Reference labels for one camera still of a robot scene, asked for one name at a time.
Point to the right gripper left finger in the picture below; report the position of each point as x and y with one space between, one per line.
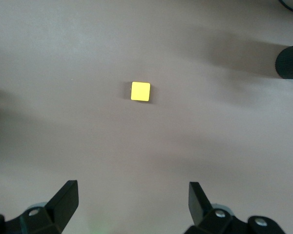
56 214

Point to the yellow cube block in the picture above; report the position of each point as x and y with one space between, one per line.
140 91

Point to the black padded roll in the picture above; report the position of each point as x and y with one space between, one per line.
290 62

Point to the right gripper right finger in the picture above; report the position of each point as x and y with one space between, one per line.
210 221

